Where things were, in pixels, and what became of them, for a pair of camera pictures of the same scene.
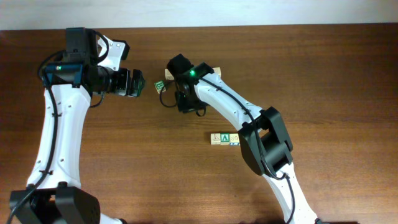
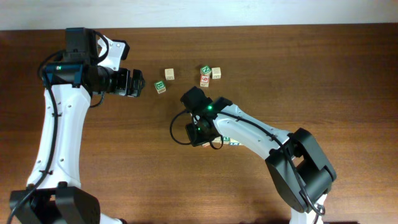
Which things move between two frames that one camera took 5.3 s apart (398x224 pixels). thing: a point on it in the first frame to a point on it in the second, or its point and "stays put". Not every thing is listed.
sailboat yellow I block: x=215 y=139 stays put
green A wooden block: x=224 y=139 stays put
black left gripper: x=123 y=88 stays put
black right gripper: x=182 y=107 to x=194 y=138
